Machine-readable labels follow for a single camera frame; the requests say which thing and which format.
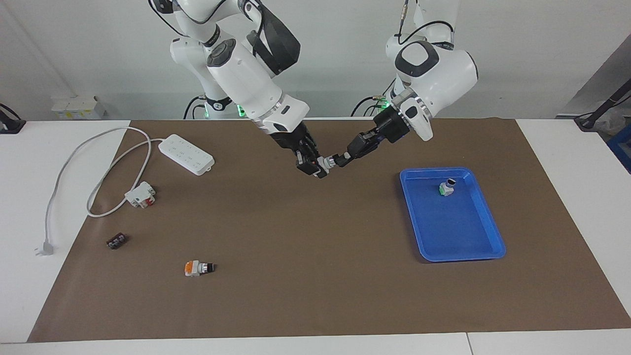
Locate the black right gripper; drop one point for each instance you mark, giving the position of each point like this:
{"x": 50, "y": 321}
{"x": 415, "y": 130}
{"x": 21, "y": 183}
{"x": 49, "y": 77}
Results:
{"x": 296, "y": 140}

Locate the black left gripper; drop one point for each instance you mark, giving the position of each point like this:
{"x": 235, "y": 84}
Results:
{"x": 392, "y": 125}

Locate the orange-backed rotary switch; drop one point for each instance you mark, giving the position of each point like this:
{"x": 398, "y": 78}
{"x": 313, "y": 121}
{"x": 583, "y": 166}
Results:
{"x": 333, "y": 160}
{"x": 194, "y": 268}

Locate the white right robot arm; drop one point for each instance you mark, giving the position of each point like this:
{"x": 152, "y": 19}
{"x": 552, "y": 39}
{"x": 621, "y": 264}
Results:
{"x": 246, "y": 74}

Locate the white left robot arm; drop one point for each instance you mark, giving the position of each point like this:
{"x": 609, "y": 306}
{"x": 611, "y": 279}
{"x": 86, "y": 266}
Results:
{"x": 434, "y": 69}

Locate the brown table mat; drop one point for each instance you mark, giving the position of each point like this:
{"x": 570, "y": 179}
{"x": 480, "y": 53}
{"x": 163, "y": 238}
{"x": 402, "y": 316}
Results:
{"x": 296, "y": 276}

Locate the blue plastic tray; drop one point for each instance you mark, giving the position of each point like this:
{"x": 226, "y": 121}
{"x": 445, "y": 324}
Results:
{"x": 453, "y": 227}

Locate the white power strip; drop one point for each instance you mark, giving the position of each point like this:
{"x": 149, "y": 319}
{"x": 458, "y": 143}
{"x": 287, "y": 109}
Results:
{"x": 187, "y": 154}

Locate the white red circuit breaker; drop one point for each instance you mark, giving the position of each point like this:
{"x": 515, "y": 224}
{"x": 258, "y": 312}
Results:
{"x": 140, "y": 195}

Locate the small black terminal block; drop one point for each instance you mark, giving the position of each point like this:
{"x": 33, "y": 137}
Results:
{"x": 116, "y": 241}

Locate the black clamp stand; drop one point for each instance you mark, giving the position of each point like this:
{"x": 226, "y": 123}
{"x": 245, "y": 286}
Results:
{"x": 604, "y": 106}

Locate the white cardboard box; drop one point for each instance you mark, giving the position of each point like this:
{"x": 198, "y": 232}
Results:
{"x": 76, "y": 107}

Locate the green-backed rotary switch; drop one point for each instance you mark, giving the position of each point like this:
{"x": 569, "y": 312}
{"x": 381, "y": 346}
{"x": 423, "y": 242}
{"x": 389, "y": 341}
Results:
{"x": 447, "y": 188}

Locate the black desk mount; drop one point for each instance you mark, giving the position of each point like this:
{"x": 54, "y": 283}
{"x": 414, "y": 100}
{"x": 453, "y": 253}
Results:
{"x": 9, "y": 122}

